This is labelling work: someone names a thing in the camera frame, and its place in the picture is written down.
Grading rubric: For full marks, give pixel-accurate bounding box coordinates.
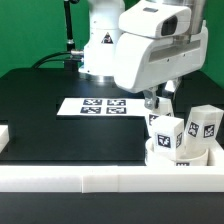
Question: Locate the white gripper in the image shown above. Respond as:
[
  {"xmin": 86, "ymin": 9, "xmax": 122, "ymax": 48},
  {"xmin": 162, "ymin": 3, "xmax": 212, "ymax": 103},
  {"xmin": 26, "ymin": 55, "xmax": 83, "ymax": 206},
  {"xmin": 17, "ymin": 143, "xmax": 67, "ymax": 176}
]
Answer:
[{"xmin": 114, "ymin": 0, "xmax": 208, "ymax": 110}]

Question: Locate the white marker sheet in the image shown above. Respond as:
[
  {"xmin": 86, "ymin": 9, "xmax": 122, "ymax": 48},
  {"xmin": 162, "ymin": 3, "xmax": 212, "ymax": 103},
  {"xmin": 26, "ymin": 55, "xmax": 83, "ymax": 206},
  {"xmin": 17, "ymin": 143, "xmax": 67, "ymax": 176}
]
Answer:
[{"xmin": 57, "ymin": 98, "xmax": 149, "ymax": 116}]

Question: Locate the white right fence wall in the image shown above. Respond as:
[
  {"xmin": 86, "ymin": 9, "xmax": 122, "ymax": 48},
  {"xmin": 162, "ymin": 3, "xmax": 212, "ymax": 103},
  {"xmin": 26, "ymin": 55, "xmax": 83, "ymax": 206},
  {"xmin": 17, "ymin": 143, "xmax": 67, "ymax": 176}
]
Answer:
[{"xmin": 208, "ymin": 141, "xmax": 224, "ymax": 167}]

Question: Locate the white fence wall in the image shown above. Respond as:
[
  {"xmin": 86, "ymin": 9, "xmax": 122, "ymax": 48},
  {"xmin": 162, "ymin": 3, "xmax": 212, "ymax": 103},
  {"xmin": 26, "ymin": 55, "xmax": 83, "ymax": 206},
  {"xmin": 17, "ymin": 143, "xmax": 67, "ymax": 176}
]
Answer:
[
  {"xmin": 0, "ymin": 125, "xmax": 9, "ymax": 153},
  {"xmin": 208, "ymin": 141, "xmax": 224, "ymax": 167},
  {"xmin": 0, "ymin": 166, "xmax": 224, "ymax": 193}
]

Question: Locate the black cable bundle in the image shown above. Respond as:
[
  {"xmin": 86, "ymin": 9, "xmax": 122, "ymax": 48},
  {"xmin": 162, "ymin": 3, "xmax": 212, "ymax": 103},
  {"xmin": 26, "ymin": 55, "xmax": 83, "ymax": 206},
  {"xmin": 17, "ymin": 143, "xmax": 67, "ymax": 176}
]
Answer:
[{"xmin": 31, "ymin": 49, "xmax": 84, "ymax": 70}]

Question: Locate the white front fence wall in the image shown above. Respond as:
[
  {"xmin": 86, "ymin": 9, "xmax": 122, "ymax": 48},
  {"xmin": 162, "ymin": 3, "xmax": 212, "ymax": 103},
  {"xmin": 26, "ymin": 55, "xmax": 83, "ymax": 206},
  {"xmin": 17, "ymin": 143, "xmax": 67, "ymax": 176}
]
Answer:
[{"xmin": 0, "ymin": 166, "xmax": 224, "ymax": 193}]

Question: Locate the white left fence wall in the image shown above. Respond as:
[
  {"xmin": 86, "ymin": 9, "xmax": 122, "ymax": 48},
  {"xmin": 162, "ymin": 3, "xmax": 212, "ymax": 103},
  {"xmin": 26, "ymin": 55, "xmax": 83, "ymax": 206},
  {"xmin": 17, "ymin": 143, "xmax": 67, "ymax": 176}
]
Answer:
[{"xmin": 0, "ymin": 125, "xmax": 9, "ymax": 153}]

